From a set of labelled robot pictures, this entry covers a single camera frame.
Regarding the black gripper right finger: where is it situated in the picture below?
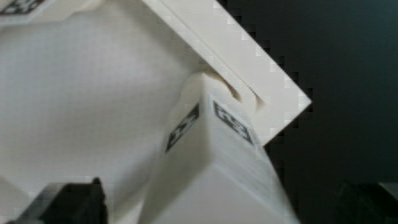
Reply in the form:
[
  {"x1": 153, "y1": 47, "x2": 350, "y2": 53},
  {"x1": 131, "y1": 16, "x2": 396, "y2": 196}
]
[{"x1": 334, "y1": 181, "x2": 398, "y2": 224}]

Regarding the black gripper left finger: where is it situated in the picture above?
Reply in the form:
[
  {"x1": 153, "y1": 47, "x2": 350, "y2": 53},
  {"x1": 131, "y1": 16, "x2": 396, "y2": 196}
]
[{"x1": 11, "y1": 178, "x2": 108, "y2": 224}]

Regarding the white desk top tray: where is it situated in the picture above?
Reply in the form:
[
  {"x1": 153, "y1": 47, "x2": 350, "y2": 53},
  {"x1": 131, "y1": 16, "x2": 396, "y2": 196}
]
[{"x1": 0, "y1": 0, "x2": 311, "y2": 224}]

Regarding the white desk leg with tag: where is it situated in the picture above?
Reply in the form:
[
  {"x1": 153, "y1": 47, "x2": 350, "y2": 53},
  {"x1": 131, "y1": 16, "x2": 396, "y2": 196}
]
[{"x1": 0, "y1": 0, "x2": 107, "y2": 27}]

